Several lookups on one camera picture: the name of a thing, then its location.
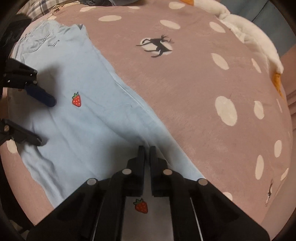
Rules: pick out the white goose plush toy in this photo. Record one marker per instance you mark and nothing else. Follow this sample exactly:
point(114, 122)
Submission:
point(250, 35)

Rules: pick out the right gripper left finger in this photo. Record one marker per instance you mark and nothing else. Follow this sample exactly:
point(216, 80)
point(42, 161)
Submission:
point(130, 181)

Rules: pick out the blue curtain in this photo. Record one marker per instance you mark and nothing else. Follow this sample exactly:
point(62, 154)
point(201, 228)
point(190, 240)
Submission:
point(268, 18)

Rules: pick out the plaid grey cloth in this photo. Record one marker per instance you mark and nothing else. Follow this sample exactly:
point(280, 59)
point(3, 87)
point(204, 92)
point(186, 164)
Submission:
point(35, 9)

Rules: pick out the light blue denim pants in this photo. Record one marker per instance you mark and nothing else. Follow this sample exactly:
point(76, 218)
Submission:
point(98, 122)

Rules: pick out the dark folded jeans stack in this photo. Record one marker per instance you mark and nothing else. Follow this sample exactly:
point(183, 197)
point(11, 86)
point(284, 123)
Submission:
point(107, 2)

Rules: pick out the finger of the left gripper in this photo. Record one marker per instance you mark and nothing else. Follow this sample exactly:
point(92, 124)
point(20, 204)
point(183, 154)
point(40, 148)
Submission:
point(12, 131)
point(40, 94)

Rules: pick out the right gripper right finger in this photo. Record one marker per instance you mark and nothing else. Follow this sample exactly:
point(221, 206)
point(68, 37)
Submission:
point(164, 181)

